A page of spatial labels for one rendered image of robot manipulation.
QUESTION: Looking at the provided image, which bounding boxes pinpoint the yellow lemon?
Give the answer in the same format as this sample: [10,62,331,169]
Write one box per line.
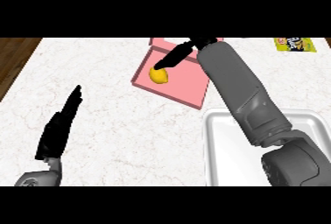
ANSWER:
[149,66,169,85]

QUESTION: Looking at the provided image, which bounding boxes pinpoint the white tray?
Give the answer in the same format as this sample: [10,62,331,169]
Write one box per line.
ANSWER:
[200,108,331,187]

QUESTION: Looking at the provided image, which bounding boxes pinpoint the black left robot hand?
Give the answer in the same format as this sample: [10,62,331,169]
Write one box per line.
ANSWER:
[34,84,84,161]

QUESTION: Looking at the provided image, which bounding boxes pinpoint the yellow snack packet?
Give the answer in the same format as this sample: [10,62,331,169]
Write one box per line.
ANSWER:
[273,37,317,53]

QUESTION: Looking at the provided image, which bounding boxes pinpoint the pink cardboard box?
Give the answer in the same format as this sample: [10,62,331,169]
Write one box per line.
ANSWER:
[130,37,224,111]

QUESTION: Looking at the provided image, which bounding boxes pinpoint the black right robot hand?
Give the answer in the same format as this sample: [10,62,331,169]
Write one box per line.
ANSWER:
[152,37,218,71]

